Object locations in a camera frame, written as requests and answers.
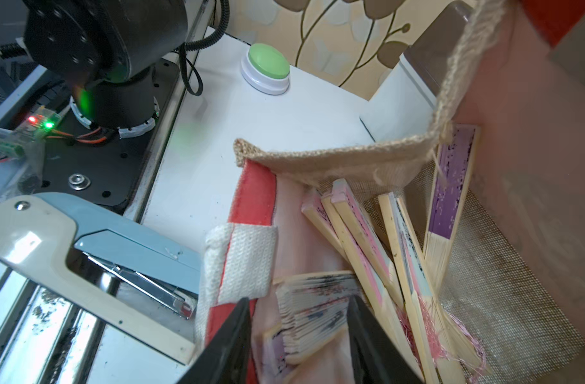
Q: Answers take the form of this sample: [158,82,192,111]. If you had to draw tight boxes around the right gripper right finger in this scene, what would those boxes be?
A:
[346,295,422,383]

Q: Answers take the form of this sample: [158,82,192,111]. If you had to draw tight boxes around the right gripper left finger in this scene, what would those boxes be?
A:
[177,298,251,384]

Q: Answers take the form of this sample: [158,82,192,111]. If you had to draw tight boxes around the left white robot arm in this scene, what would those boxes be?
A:
[24,1,230,139]

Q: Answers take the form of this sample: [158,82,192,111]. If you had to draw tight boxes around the folding fans in bag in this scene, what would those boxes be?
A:
[274,126,486,383]

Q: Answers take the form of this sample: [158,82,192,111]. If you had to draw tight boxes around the grey stapler tool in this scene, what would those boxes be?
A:
[0,192,201,365]

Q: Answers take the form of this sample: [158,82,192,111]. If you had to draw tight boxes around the green round button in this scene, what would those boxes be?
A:
[241,43,290,96]

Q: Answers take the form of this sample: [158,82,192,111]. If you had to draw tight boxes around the brown toolbox with white handle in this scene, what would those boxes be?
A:
[360,1,473,142]

